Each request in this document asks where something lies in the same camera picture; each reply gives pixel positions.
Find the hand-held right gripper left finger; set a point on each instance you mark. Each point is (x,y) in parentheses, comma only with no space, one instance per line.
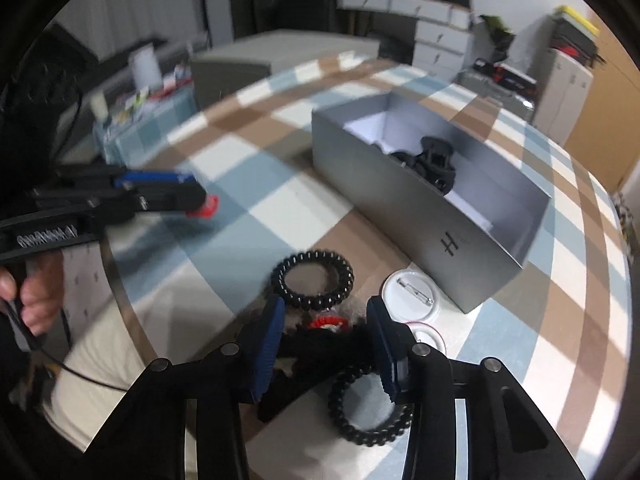
(267,345)

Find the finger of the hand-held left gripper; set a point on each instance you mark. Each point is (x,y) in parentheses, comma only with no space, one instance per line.
(150,177)
(170,197)

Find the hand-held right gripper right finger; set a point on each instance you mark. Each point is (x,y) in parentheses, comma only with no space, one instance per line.
(387,355)

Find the red hair accessory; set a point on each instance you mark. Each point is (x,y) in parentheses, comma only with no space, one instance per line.
(202,207)

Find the grey cardboard box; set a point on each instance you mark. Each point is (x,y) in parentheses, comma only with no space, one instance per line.
(400,200)

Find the person's left hand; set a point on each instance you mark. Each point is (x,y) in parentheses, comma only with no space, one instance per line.
(42,295)

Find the small white pin badge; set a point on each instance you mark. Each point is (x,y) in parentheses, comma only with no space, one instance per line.
(431,336)

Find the large white pin badge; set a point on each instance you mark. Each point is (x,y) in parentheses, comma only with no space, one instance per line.
(400,305)

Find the cluttered side table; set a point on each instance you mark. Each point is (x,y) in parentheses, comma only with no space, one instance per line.
(150,120)

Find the red white crochet accessory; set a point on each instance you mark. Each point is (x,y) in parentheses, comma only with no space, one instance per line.
(327,322)

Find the white jug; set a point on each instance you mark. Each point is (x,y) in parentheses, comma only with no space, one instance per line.
(146,67)

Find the grey storage chest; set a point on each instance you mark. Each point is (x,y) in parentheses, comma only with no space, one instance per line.
(240,57)

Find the person's leg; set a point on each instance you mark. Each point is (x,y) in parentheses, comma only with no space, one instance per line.
(100,385)

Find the black hair claw clip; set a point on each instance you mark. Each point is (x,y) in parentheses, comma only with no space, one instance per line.
(430,165)

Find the silver suitcase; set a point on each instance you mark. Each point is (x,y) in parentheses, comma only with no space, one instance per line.
(500,102)

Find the black red box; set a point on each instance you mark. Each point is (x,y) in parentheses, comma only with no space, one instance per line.
(510,76)

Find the white dresser with drawers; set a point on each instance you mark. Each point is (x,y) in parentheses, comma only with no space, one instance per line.
(435,35)

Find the beige suitcase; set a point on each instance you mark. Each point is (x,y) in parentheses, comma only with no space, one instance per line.
(562,90)

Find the wooden door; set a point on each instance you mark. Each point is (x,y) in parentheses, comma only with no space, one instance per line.
(607,110)

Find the black wrapped flower bouquet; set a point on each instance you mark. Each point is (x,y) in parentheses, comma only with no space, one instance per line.
(495,35)

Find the yellow shoe box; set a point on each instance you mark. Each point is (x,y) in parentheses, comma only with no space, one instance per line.
(577,17)

